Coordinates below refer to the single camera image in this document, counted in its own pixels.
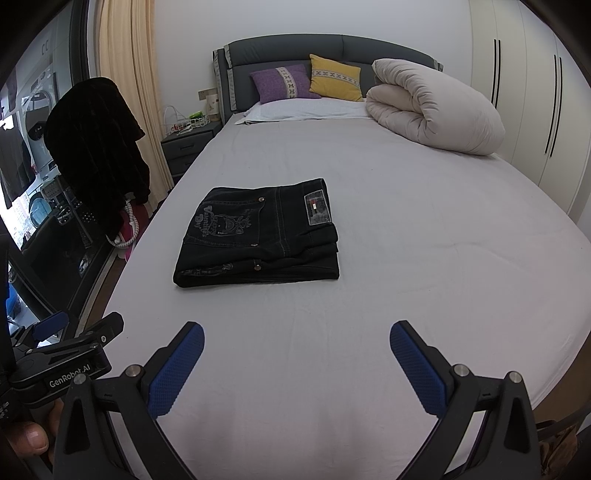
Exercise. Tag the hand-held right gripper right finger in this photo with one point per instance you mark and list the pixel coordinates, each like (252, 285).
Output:
(418, 374)

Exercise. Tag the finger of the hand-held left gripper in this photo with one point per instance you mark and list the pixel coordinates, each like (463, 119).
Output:
(104, 332)
(51, 325)

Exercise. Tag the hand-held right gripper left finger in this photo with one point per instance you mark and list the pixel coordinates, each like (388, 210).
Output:
(178, 369)

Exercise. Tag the dark denim pants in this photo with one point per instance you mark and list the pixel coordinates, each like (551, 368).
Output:
(258, 230)

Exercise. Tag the person's left hand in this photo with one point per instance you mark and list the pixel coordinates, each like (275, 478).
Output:
(27, 438)

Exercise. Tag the bed with white sheet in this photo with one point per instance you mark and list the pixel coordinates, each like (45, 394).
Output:
(369, 277)

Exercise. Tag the black hanging coat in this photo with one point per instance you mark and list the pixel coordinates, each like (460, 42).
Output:
(92, 147)

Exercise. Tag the grey nightstand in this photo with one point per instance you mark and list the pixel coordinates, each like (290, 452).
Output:
(184, 147)

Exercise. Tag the green item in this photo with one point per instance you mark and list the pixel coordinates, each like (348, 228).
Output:
(196, 114)

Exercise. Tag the white printed box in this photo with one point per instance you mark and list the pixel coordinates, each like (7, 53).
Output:
(213, 105)

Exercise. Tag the folded beige duvet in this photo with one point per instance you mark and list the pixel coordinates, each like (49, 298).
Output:
(438, 110)

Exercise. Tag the beige curtain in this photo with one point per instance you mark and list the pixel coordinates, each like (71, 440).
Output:
(134, 69)

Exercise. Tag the dark framed glass door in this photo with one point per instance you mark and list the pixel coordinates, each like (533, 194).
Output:
(81, 46)

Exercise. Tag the white flat pillow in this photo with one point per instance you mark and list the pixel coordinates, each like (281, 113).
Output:
(300, 110)

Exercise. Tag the purple cushion with patterned band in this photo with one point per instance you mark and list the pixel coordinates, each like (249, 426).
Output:
(277, 85)

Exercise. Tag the yellow cushion with patterned band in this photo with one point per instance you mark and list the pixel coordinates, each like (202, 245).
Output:
(334, 83)

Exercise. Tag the grey upholstered headboard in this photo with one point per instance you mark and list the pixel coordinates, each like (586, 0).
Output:
(277, 50)

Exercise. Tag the wall socket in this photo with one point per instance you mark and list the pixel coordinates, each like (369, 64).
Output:
(207, 93)

